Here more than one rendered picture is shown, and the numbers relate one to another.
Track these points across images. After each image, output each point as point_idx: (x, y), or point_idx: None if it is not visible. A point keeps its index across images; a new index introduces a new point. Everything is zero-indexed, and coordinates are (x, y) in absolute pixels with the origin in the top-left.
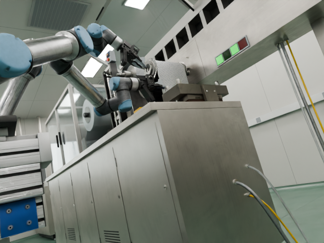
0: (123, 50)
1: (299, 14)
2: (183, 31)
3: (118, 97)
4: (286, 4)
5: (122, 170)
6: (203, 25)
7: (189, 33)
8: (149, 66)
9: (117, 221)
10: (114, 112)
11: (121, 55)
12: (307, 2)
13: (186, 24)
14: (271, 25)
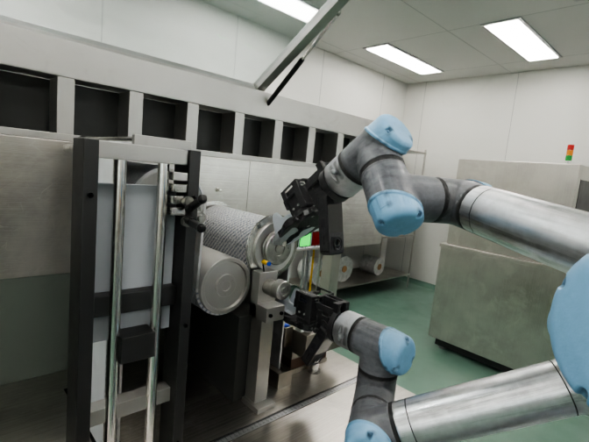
0: (342, 210)
1: (366, 244)
2: (216, 110)
3: (394, 394)
4: (364, 224)
5: None
6: (273, 153)
7: (239, 140)
8: (289, 245)
9: None
10: (116, 381)
11: (335, 219)
12: (373, 237)
13: (240, 112)
14: (346, 237)
